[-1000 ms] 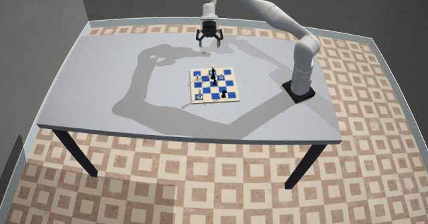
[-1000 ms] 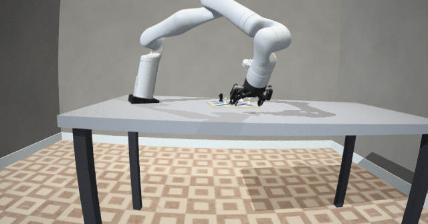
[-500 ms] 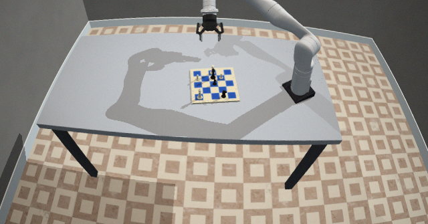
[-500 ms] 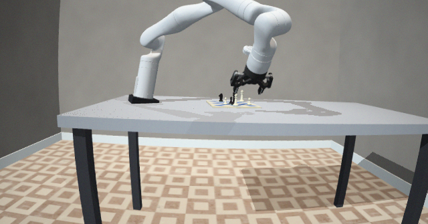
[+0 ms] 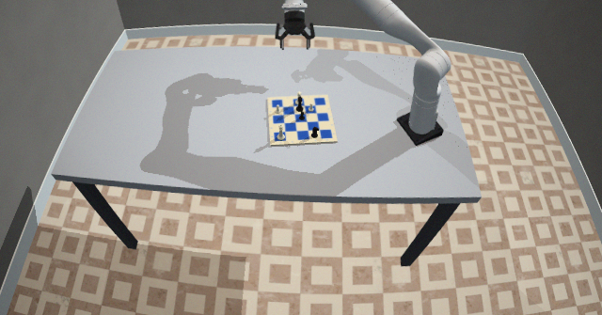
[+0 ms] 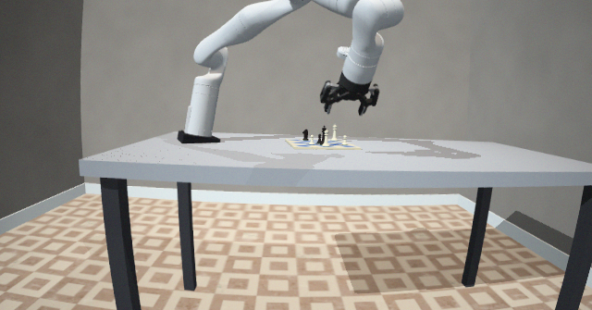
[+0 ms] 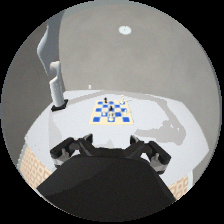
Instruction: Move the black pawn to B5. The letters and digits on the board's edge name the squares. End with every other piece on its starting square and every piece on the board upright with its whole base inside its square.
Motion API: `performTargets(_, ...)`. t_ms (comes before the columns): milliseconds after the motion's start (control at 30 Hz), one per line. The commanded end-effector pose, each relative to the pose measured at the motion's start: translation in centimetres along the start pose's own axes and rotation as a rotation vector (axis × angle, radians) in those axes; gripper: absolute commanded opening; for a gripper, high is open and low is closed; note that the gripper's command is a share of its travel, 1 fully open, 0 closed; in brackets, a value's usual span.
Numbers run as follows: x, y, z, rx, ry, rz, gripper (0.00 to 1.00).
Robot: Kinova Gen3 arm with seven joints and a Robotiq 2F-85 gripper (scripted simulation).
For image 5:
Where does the blue and cream chessboard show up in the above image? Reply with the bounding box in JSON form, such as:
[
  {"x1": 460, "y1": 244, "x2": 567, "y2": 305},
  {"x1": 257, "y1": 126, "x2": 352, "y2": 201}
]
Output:
[{"x1": 268, "y1": 95, "x2": 338, "y2": 146}]

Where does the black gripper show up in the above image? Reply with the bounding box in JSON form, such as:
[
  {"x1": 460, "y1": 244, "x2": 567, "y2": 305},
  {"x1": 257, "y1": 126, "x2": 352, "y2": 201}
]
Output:
[{"x1": 275, "y1": 10, "x2": 315, "y2": 50}]

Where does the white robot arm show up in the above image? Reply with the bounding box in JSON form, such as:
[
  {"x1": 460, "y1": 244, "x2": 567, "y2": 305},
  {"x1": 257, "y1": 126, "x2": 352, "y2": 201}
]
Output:
[{"x1": 282, "y1": 0, "x2": 452, "y2": 134}]

